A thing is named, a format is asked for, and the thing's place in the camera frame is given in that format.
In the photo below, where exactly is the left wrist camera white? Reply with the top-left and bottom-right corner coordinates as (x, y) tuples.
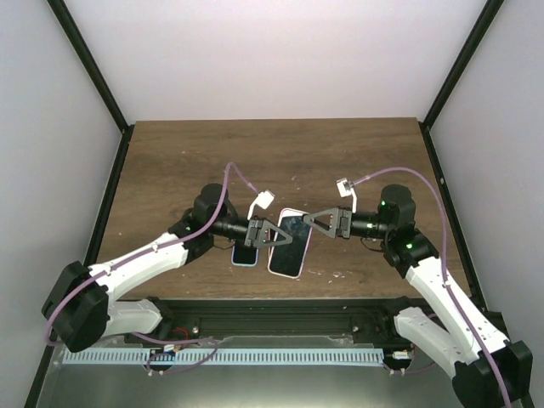
(247, 190), (275, 219)

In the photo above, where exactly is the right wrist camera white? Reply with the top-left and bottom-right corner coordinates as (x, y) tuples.
(336, 178), (358, 213)

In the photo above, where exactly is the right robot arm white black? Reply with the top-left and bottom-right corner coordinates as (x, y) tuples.
(303, 184), (533, 407)

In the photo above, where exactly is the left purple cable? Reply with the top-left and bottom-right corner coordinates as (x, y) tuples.
(44, 161), (258, 377)

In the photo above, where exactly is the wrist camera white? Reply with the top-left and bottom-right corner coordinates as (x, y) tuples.
(336, 178), (358, 213)
(247, 190), (275, 219)

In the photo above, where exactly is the black aluminium frame rail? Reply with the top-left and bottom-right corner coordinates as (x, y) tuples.
(25, 118), (535, 408)

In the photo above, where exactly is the light blue phone case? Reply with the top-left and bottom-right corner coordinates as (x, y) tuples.
(230, 244), (260, 268)

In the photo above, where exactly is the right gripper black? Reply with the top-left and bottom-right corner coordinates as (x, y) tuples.
(304, 207), (391, 241)

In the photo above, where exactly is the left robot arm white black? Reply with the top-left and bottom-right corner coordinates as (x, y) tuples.
(42, 184), (293, 353)

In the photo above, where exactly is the slotted cable duct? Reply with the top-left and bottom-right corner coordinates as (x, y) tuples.
(62, 348), (384, 367)

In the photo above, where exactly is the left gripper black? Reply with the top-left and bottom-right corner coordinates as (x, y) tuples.
(211, 212), (292, 249)

